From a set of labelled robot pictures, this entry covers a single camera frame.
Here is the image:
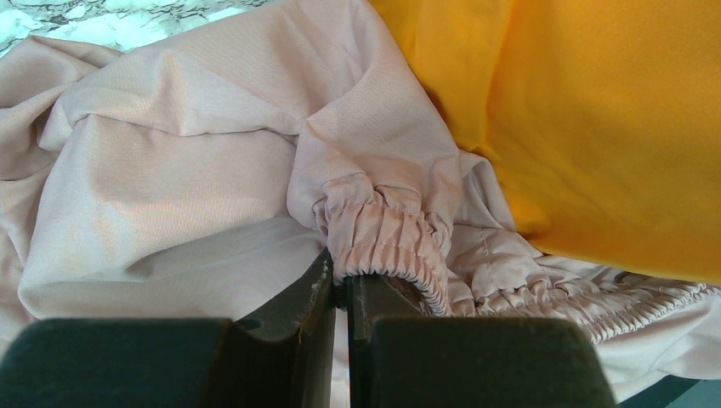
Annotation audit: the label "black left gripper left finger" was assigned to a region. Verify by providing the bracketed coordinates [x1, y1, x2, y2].
[1, 251, 335, 407]

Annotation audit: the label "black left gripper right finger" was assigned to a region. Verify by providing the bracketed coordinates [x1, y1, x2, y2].
[344, 275, 615, 407]

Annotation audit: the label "pink shorts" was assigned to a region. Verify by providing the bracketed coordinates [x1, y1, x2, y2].
[1, 1, 720, 401]

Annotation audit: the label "orange shorts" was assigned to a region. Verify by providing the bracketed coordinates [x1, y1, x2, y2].
[373, 1, 720, 285]

